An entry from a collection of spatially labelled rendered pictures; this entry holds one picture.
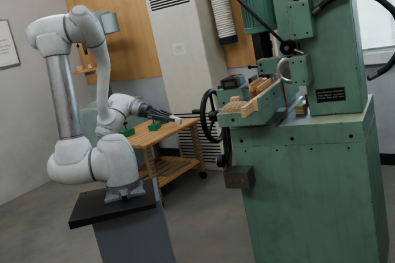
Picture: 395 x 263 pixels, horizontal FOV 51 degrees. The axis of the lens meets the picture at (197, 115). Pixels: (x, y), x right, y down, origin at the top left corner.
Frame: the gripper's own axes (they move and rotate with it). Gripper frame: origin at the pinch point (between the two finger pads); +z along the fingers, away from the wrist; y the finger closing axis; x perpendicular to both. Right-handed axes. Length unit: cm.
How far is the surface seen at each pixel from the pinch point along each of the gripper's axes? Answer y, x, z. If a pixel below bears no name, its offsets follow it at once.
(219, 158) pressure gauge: -16.7, 4.1, 33.3
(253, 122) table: -21, -19, 47
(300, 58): -8, -47, 58
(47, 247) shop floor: -5, 121, -88
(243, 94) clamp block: 3.9, -21.7, 33.0
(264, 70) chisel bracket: 8, -34, 40
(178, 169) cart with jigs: 88, 84, -39
